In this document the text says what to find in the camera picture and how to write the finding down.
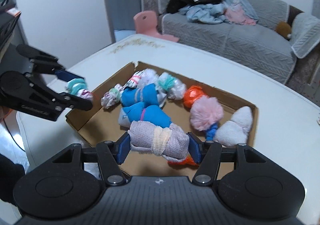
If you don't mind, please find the small teal-tied patterned bundle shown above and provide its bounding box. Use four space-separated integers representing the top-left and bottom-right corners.
65 78 93 101

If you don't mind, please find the large orange plastic bundle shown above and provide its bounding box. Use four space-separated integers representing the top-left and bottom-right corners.
168 155 199 166

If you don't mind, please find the white grey sock bundle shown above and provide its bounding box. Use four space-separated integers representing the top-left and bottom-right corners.
214 106 253 147

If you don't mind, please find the floral sock green tie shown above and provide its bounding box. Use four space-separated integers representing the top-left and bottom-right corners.
100 84 124 109

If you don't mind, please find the lilac sock cream tie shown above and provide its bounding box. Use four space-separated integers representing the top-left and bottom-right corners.
127 121 189 161

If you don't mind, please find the pink fluffy pompom bundle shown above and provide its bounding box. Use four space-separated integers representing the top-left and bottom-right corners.
190 95 224 141

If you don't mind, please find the blue sock purple band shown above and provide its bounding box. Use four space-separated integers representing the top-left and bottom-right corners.
118 102 172 128

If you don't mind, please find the small orange plastic bundle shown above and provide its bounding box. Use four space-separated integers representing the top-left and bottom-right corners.
183 85 207 109

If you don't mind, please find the blue grey sock bundle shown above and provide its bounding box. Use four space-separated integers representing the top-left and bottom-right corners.
120 83 167 107

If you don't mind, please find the white fuzzy red-tied bundle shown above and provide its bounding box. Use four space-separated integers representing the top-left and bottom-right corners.
124 68 159 89

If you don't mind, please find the bubble wrap teal tie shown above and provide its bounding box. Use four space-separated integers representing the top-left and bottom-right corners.
157 72 187 100

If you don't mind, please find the shallow cardboard box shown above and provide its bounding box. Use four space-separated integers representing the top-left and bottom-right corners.
66 62 259 177

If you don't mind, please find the pink plastic child chair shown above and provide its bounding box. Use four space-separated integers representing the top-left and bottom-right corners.
133 11 179 43

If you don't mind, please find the grey quilted sofa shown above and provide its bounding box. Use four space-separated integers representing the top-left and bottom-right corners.
141 0 319 92

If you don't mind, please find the light blue clothing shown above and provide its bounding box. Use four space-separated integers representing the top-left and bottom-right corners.
179 0 259 25

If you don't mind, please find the pink clothing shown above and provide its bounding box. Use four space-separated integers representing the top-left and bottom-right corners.
225 6 257 26

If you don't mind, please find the brown plush toy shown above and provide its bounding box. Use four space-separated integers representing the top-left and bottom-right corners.
275 21 292 40

